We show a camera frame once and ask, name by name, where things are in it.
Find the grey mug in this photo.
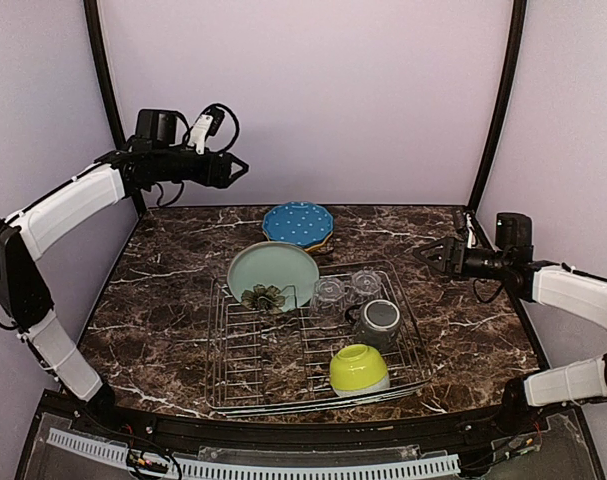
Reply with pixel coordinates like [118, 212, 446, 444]
[344, 299, 401, 354]

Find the blue dotted plate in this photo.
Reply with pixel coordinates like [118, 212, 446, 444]
[262, 201, 334, 249]

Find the yellow dotted plate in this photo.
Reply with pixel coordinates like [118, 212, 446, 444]
[304, 234, 332, 253]

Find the light green flower plate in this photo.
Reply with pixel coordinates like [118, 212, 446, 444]
[227, 241, 320, 312]

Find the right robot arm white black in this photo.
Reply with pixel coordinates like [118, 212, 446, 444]
[413, 212, 607, 407]

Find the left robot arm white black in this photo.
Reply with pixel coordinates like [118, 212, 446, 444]
[0, 103, 249, 410]

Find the clear glass right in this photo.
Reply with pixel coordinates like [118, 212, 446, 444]
[350, 268, 382, 304]

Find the clear glass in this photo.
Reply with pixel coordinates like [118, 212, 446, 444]
[350, 268, 382, 304]
[310, 277, 347, 317]

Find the clear glass left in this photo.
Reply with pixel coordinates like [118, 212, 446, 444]
[310, 277, 347, 317]

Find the lime green bowl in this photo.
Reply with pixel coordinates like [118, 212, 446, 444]
[329, 344, 390, 396]

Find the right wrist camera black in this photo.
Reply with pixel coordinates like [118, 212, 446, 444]
[454, 210, 478, 248]

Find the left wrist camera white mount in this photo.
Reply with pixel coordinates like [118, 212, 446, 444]
[184, 103, 241, 155]

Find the wire dish rack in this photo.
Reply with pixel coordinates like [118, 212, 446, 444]
[204, 260, 434, 418]

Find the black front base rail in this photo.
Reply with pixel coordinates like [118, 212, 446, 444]
[37, 389, 584, 471]

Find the left black frame post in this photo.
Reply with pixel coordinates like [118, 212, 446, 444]
[82, 0, 148, 216]

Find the black frame post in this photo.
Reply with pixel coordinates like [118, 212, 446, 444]
[82, 0, 148, 216]
[467, 0, 527, 212]

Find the right black frame post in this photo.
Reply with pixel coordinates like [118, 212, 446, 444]
[467, 0, 527, 212]

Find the white slotted cable duct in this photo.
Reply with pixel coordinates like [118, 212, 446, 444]
[46, 428, 461, 480]

